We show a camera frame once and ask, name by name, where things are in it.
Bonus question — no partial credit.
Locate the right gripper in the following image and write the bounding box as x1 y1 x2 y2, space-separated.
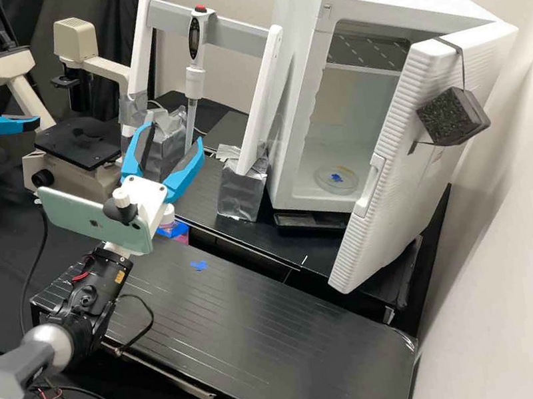
111 113 218 242

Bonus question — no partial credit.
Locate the incubator door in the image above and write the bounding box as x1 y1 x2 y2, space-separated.
292 29 516 297

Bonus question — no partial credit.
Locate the small bottle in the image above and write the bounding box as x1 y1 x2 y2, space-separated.
157 208 179 230

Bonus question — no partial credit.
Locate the blue bottle holder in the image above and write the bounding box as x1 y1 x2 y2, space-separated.
154 216 193 251

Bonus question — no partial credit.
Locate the cream microscope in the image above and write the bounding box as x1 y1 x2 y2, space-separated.
0 9 151 218

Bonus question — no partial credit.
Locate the white pipette stand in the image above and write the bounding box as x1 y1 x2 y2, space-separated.
98 0 313 241

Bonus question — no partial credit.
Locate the pipette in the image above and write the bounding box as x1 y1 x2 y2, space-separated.
163 3 239 158

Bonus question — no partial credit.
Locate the petri dish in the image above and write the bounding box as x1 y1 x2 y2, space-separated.
312 159 363 198

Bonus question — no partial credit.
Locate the white incubator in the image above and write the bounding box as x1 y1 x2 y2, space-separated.
237 0 533 225

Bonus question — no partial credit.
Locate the right wrist camera phone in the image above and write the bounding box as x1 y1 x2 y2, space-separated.
35 170 158 271

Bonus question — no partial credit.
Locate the black cable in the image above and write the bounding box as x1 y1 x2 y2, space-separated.
107 290 160 356
3 206 63 322

